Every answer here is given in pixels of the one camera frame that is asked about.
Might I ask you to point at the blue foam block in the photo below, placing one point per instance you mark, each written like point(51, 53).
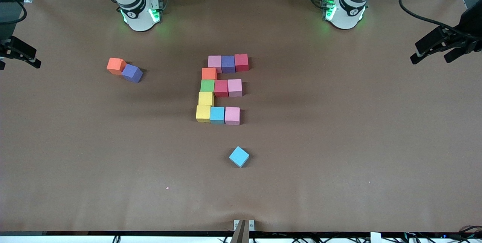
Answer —
point(217, 115)
point(239, 156)

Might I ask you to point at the white edge bracket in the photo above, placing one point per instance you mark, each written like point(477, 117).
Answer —
point(375, 237)

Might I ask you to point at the purple foam block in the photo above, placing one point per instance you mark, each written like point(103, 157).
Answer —
point(228, 64)
point(131, 72)

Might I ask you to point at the brown paper table cover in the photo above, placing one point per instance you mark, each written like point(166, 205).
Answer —
point(339, 182)

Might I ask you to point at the red foam block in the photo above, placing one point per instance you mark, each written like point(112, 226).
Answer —
point(221, 88)
point(241, 62)

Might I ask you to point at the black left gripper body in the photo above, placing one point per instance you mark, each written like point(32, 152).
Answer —
point(468, 42)

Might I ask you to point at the white table edge rail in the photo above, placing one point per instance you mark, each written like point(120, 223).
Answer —
point(75, 240)

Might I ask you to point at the small metal bracket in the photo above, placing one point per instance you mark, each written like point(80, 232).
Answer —
point(251, 225)

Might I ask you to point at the yellow foam block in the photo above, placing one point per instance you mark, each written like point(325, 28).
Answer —
point(203, 113)
point(205, 99)

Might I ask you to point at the pink foam block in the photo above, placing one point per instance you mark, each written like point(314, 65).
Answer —
point(215, 62)
point(235, 87)
point(232, 115)

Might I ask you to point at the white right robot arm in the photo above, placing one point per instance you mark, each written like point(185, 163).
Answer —
point(139, 17)

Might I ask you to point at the orange foam block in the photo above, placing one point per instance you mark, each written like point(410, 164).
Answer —
point(115, 65)
point(209, 73)

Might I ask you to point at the green foam block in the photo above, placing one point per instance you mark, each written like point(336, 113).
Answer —
point(207, 85)

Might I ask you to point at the brown wedge post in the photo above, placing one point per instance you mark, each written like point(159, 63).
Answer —
point(240, 233)

